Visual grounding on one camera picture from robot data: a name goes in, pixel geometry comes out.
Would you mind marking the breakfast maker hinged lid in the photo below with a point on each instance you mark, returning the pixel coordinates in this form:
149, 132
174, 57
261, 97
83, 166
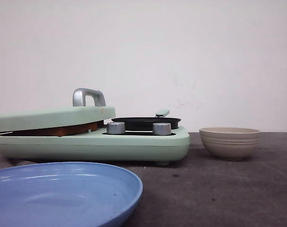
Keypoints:
88, 106

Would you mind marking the white bread slice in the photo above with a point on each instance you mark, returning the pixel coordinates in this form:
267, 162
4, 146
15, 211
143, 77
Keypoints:
57, 131
93, 126

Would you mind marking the beige ceramic bowl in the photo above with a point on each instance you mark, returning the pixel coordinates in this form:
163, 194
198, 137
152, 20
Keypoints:
230, 143

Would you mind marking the mint green breakfast maker base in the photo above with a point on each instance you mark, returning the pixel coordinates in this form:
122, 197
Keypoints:
99, 146

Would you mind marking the black round frying pan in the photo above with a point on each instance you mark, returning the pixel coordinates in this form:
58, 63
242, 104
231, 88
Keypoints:
146, 123

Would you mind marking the right silver control knob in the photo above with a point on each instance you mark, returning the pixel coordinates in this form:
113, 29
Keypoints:
161, 129

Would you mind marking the silver control knob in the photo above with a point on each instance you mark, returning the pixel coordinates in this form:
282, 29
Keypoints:
116, 128
161, 129

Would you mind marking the left silver control knob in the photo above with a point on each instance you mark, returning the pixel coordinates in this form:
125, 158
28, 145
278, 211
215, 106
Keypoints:
116, 128

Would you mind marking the blue plastic plate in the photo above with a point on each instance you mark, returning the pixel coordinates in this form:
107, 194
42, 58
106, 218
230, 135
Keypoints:
67, 194

